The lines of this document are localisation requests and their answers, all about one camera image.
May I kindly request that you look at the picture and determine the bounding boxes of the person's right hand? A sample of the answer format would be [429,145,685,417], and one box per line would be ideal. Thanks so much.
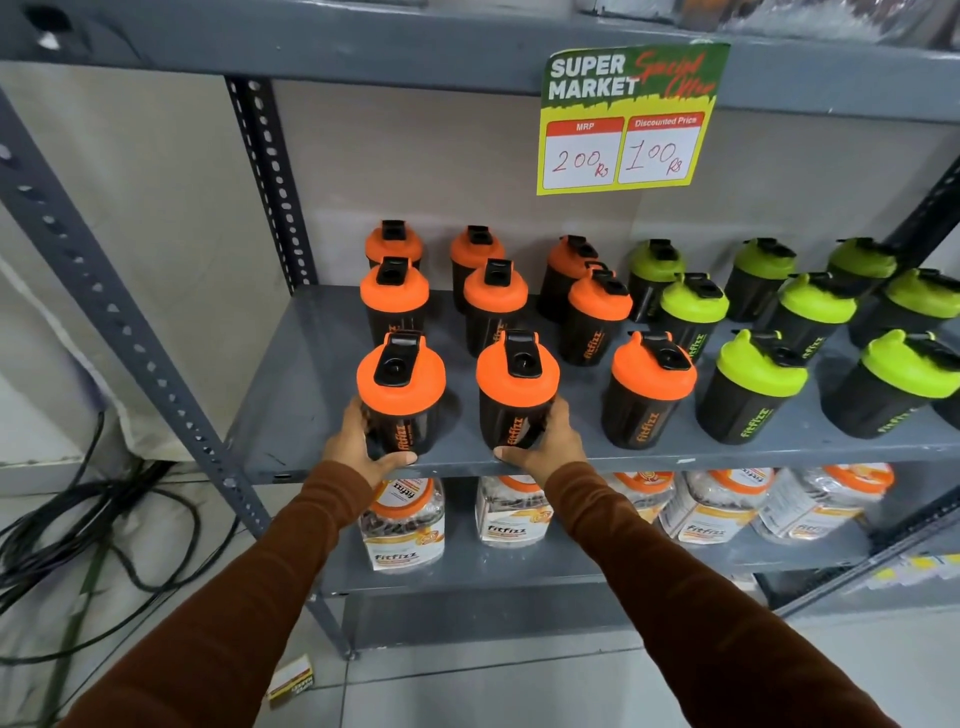
[492,396,589,489]

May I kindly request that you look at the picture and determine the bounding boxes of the person's left hand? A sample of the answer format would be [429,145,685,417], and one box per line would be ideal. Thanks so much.
[322,398,419,489]

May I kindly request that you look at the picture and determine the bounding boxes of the orange-lid black shaker bottle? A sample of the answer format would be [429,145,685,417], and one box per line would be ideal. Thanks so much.
[356,330,447,459]
[475,328,561,451]

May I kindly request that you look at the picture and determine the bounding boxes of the person's right forearm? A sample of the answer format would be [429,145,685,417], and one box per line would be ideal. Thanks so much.
[543,461,901,728]

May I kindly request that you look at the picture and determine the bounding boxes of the person's left forearm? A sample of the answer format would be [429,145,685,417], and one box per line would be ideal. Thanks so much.
[60,459,376,728]

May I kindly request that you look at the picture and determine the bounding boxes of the clear jar with orange lid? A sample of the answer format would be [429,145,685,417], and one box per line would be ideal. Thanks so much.
[358,476,447,573]
[750,463,896,546]
[660,468,775,546]
[474,474,555,549]
[607,471,676,524]

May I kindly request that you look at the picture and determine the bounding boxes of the grey metal shelf rack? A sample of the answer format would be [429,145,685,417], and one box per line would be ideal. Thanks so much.
[0,0,960,663]

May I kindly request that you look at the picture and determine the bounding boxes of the group of orange-lid shakers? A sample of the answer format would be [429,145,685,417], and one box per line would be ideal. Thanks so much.
[360,219,699,451]

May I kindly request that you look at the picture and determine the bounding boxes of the small cardboard box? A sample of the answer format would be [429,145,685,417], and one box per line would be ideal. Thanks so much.
[266,654,316,705]

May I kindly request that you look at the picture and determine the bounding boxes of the group of green-lid shakers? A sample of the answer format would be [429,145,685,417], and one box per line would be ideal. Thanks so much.
[626,237,960,446]

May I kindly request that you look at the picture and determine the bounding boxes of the white plastic sheet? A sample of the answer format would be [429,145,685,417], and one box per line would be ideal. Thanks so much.
[0,255,192,465]

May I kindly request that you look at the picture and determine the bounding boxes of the green yellow price sign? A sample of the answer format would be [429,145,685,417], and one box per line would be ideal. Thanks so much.
[536,42,731,197]

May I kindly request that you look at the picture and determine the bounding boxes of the yellow labelled packets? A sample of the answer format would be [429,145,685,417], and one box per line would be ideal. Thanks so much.
[847,553,960,595]

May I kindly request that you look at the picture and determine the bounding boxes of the clear plastic wrapped goods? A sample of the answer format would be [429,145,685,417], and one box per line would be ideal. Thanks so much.
[577,0,960,51]

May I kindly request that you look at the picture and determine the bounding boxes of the black cable bundle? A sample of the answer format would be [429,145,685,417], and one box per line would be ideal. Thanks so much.
[0,408,241,669]

